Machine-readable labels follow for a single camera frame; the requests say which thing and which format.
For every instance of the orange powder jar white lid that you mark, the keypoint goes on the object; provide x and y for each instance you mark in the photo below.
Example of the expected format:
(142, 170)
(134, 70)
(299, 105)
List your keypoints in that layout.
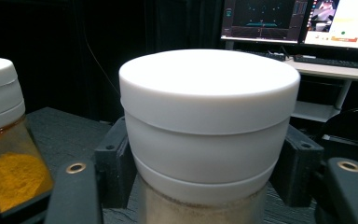
(3, 102)

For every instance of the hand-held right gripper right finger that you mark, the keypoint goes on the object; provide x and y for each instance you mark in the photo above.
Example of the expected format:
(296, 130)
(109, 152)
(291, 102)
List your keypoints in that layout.
(298, 168)

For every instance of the monitor with dark screen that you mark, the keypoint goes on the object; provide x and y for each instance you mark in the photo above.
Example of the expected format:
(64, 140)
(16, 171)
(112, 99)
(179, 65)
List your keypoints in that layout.
(261, 18)

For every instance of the long black keyboard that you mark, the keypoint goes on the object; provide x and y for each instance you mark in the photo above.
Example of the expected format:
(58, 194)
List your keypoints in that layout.
(329, 61)

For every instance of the dark wooden shelf metal legs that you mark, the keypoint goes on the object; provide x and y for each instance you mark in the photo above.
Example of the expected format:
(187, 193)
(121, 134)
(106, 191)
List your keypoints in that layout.
(68, 133)

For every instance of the short black keyboard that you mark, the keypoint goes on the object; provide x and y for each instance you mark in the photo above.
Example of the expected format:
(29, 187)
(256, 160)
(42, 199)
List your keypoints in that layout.
(270, 56)

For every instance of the beige powder jar white lid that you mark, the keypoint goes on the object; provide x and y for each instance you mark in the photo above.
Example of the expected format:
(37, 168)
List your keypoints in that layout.
(208, 118)

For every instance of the monitor with bright screen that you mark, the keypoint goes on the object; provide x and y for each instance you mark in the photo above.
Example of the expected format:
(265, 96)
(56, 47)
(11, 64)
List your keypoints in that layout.
(348, 18)

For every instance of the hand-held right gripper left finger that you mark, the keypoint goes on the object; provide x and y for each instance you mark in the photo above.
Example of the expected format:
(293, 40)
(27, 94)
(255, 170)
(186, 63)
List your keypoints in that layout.
(116, 161)

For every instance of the white desk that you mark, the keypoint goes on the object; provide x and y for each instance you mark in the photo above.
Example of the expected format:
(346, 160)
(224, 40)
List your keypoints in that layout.
(323, 73)

